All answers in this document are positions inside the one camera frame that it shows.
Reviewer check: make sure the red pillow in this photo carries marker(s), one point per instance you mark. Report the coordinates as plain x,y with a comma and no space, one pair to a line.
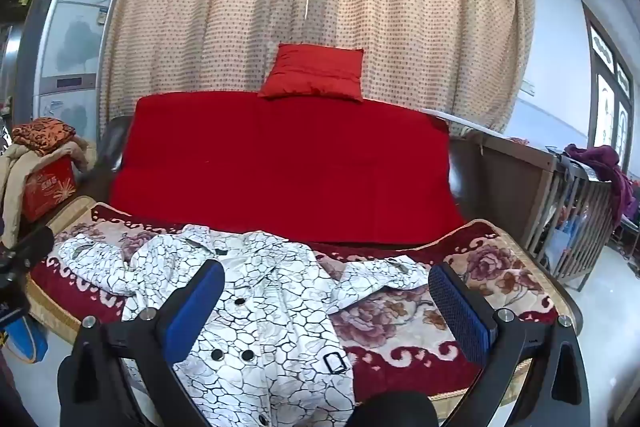
312,72

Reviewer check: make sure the person's black pants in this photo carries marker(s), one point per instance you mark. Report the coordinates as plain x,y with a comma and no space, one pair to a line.
397,409

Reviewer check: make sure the white crackle-print coat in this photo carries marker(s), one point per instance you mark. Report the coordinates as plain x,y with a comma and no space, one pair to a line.
260,307

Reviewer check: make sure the purple cloth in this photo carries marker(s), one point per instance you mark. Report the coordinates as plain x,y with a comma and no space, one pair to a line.
600,162

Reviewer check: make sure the red cardboard box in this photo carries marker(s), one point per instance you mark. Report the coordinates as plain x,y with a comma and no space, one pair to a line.
47,189

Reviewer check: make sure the brown sofa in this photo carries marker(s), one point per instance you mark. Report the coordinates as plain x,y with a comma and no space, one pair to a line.
112,147

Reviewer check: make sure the blue bag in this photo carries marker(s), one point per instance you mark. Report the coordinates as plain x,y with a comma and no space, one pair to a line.
27,342

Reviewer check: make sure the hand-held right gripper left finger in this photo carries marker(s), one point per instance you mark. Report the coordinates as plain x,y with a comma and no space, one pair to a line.
195,307

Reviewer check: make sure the beige dotted curtain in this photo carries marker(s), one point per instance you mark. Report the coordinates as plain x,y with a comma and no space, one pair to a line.
225,7

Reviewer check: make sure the wooden crib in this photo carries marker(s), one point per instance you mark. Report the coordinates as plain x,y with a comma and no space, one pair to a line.
555,207

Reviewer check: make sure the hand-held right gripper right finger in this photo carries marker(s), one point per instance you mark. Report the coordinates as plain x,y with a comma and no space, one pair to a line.
460,312

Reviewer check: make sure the silver refrigerator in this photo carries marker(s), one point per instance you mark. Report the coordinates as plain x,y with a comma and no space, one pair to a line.
70,47

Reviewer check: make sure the floral plush blanket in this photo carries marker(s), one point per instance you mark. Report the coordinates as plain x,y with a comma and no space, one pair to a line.
400,332

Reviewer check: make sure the white board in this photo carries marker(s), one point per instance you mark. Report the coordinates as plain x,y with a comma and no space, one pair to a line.
465,122

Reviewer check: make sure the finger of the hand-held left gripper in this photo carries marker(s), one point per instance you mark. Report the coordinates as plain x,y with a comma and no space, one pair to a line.
35,241

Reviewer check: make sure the wooden framed window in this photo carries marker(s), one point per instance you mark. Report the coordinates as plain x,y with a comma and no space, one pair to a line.
607,97

